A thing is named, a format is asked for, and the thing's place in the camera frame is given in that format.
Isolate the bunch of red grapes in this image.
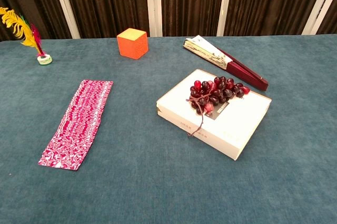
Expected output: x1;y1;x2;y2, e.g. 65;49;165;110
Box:
186;76;250;137

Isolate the orange foam cube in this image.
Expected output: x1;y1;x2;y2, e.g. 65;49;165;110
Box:
116;27;149;60

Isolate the white square box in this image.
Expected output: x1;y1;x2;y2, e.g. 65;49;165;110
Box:
156;68;272;161

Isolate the folded red paper fan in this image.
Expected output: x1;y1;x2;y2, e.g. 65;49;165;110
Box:
183;35;269;92

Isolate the pink patterned cloth strip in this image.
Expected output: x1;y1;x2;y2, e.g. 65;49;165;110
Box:
42;79;114;168

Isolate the blue table cloth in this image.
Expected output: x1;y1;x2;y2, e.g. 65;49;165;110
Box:
0;34;337;224

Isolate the brown pleated curtain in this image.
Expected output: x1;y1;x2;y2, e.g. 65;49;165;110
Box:
0;0;337;42

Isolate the yellow feather shuttlecock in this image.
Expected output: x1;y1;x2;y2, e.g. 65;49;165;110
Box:
0;7;53;66

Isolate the white frame post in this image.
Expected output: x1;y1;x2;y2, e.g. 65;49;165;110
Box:
145;0;163;37
49;0;81;39
216;0;234;37
302;0;337;35

